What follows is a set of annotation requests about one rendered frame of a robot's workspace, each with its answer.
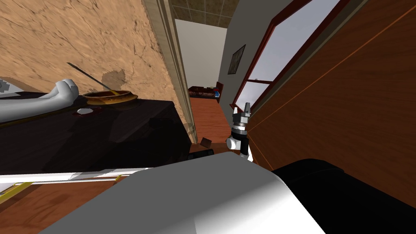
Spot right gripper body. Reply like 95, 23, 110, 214
232, 108, 251, 123

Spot dark red sofa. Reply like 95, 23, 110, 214
187, 81, 225, 104

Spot red framed window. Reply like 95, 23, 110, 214
230, 0, 351, 113

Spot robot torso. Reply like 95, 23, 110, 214
39, 149, 325, 234

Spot brown wooden door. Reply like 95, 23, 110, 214
246, 0, 416, 208

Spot gold brown bowl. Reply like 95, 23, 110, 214
81, 89, 139, 106

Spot black table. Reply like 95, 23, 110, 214
0, 91, 193, 204

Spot thin dark stick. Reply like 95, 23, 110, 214
66, 62, 115, 94

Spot dark framed wall picture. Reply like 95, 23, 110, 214
227, 44, 247, 76

